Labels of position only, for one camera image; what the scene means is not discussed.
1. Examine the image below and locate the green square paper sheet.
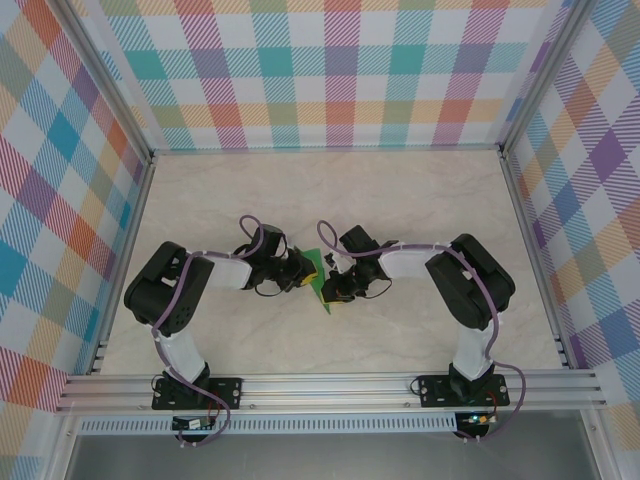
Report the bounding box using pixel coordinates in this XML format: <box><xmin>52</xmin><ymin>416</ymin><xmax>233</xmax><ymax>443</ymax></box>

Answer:
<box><xmin>293</xmin><ymin>245</ymin><xmax>335</xmax><ymax>316</ymax></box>

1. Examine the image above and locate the grey metal panel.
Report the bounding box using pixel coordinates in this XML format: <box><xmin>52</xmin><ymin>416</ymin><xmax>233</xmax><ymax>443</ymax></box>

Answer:
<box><xmin>64</xmin><ymin>432</ymin><xmax>601</xmax><ymax>480</ymax></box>

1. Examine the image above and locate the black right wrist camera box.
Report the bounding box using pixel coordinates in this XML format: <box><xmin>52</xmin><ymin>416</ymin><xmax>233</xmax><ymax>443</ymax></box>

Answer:
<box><xmin>322</xmin><ymin>269</ymin><xmax>362</xmax><ymax>301</ymax></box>

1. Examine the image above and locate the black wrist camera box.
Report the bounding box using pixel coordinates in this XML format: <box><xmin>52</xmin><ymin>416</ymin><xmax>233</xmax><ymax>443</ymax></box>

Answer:
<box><xmin>285</xmin><ymin>248</ymin><xmax>318</xmax><ymax>282</ymax></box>
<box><xmin>322</xmin><ymin>269</ymin><xmax>362</xmax><ymax>301</ymax></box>

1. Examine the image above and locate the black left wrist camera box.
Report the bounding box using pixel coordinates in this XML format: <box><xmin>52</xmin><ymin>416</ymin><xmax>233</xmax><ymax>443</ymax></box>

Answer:
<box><xmin>285</xmin><ymin>248</ymin><xmax>318</xmax><ymax>282</ymax></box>

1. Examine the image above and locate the long aluminium mounting rail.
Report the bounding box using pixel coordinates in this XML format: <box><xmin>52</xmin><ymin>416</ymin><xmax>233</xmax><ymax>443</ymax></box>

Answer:
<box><xmin>54</xmin><ymin>368</ymin><xmax>609</xmax><ymax>415</ymax></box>

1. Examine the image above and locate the thin aluminium wall rail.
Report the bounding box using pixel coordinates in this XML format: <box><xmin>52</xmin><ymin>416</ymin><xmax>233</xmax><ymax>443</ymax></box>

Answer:
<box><xmin>149</xmin><ymin>143</ymin><xmax>506</xmax><ymax>156</ymax></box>

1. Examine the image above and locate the perforated grey cable tray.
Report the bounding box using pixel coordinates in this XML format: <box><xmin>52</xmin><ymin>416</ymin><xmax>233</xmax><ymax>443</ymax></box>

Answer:
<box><xmin>78</xmin><ymin>412</ymin><xmax>459</xmax><ymax>435</ymax></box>

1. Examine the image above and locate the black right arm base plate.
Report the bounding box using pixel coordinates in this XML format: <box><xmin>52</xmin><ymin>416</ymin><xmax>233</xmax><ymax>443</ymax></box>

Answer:
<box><xmin>417</xmin><ymin>373</ymin><xmax>511</xmax><ymax>409</ymax></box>

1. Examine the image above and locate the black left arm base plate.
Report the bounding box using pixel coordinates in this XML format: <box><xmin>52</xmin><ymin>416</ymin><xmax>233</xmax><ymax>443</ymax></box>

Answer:
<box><xmin>151</xmin><ymin>377</ymin><xmax>245</xmax><ymax>412</ymax></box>

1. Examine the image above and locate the aluminium side rail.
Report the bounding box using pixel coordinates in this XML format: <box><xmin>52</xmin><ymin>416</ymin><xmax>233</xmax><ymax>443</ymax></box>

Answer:
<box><xmin>89</xmin><ymin>152</ymin><xmax>156</xmax><ymax>376</ymax></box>
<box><xmin>499</xmin><ymin>147</ymin><xmax>574</xmax><ymax>370</ymax></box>

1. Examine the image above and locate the aluminium frame post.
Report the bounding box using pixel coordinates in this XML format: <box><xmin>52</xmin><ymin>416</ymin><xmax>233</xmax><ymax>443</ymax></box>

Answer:
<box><xmin>62</xmin><ymin>0</ymin><xmax>157</xmax><ymax>166</ymax></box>
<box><xmin>498</xmin><ymin>0</ymin><xmax>597</xmax><ymax>156</ymax></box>

